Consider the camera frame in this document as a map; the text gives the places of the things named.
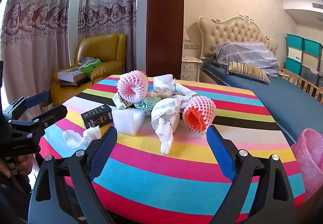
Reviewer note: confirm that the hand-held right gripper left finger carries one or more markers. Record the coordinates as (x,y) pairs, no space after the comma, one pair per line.
(103,153)

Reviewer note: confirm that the beige storage box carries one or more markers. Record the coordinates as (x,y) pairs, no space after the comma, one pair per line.
(311,61)

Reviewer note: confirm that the small white tissue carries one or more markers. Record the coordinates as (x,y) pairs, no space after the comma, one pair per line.
(90,134)

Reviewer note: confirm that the white foam block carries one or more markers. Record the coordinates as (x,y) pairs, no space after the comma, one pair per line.
(126,120)

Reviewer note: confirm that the orange pink foam fruit net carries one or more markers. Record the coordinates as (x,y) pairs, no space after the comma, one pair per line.
(201,107)

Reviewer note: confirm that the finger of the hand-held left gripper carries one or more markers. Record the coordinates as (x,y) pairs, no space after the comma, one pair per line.
(54,113)
(37,97)

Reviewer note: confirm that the checkered storage bag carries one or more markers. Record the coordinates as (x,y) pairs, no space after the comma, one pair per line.
(321,67)

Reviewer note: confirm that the person's left hand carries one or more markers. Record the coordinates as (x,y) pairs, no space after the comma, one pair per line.
(24,164)

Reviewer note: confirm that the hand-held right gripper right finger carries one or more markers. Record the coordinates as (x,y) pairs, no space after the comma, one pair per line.
(219,153)

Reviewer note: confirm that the ceiling air vent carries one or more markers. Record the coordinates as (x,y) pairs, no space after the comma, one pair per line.
(317,5)

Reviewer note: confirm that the striped pillow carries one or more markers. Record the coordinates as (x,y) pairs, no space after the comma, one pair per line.
(248,72)

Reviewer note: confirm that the beige tufted headboard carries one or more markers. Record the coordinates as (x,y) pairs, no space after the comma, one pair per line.
(227,32)

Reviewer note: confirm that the person's dark clothing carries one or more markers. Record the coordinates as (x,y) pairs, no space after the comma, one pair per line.
(12,203)

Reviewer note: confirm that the pale pink foam fruit net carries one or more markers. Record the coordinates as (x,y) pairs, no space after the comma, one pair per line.
(131,87)

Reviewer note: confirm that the beige table lamp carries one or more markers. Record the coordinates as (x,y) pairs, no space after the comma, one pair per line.
(185,34)

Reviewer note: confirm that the pink-lined waste bin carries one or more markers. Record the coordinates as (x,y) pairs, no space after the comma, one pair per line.
(310,153)

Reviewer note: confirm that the flat brown box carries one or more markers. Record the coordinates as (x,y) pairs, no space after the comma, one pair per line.
(70,83)

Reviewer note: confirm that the wooden crib rail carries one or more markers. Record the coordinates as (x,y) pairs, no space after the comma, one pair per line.
(302,82)

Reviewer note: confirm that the green wavy striped cloth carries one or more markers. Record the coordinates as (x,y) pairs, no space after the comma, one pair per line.
(146,105)

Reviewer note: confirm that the lilac duvet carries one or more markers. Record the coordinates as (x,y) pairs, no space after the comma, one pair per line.
(247,54)

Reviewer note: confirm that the lace-patterned curtain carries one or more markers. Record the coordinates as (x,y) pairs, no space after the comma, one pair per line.
(108,12)
(37,24)

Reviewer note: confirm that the blue bed mattress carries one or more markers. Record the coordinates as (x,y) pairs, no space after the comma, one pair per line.
(277,97)

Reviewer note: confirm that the yellow leather armchair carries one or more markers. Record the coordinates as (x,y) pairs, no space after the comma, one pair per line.
(101,47)

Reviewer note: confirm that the colourful striped tablecloth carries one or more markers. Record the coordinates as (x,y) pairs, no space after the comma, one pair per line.
(164,176)

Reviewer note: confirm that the white nightstand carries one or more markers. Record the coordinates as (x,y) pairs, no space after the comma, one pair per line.
(190,67)

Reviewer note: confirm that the green plastic package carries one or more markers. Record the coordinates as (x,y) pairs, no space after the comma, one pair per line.
(90,66)

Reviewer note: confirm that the large white paper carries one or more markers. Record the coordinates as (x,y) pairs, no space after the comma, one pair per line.
(164,118)

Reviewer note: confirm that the brown wooden panel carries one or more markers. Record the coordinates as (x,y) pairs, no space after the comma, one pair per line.
(164,24)

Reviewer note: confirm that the small black box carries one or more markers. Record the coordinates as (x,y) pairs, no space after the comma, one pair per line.
(97,114)

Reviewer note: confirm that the clear storage box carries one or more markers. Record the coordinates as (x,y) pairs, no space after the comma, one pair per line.
(309,75)

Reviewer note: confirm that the white storage box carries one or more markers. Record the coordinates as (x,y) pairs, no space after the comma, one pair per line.
(295,54)

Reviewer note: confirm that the twisted white paper wad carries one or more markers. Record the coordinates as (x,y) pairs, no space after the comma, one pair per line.
(164,82)

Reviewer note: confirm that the teal storage box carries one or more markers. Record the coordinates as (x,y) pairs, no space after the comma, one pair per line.
(294,65)
(295,41)
(313,47)

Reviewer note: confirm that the flat white box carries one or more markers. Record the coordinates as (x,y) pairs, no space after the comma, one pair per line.
(70,73)

